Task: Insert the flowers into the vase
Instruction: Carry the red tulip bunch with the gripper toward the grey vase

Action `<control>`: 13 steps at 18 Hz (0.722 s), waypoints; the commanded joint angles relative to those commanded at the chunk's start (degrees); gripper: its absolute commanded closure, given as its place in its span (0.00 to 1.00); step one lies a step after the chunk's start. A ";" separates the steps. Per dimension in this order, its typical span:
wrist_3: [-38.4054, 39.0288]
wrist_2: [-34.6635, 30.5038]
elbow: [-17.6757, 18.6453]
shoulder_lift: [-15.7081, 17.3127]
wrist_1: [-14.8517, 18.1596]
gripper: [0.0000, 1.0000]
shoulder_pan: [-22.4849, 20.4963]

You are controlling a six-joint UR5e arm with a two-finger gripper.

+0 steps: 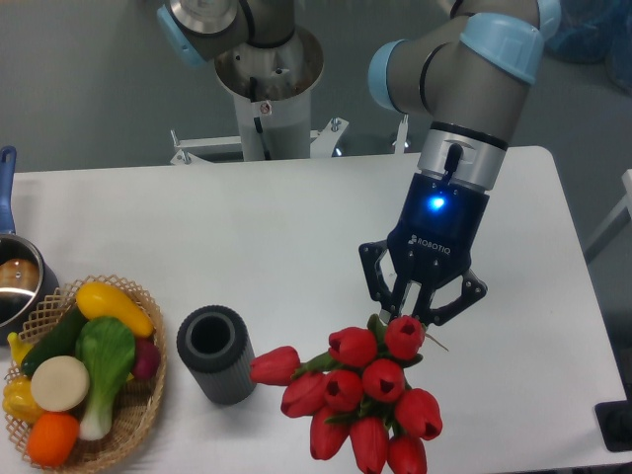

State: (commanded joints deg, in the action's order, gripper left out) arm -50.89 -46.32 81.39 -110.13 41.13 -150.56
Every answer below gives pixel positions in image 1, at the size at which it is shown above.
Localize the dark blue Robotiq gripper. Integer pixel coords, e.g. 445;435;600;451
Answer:
358;173;489;326

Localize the red tulip bouquet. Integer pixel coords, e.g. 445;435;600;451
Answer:
250;315;443;473

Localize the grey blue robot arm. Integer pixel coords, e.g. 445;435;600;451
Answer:
157;1;561;325

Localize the grey ribbed cylindrical vase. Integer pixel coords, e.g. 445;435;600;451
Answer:
177;305;256;405

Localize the black device at table edge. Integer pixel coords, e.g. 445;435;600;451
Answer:
594;401;631;452

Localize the red radish toy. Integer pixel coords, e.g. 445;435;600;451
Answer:
130;339;161;380

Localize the woven wicker basket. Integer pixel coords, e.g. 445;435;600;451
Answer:
1;276;167;473

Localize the blue plastic bag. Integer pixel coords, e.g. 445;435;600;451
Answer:
546;0;631;95

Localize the green bok choy toy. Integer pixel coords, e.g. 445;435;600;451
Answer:
75;316;135;441

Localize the yellow squash toy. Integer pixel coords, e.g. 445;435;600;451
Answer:
75;281;154;338

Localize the green cucumber toy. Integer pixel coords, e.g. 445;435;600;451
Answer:
20;306;88;377

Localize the cream round bun toy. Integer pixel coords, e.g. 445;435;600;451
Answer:
31;355;90;412

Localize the orange fruit toy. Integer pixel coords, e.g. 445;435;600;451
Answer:
26;412;79;467

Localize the yellow banana toy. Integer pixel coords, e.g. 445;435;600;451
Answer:
7;332;34;366

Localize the yellow bell pepper toy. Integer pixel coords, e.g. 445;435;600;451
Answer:
2;375;45;425

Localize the white frame at right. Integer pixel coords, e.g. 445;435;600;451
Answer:
584;169;631;265

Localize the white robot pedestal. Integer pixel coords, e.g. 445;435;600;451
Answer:
171;27;349;165

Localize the blue handled steel saucepan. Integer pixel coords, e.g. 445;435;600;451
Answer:
1;146;58;347

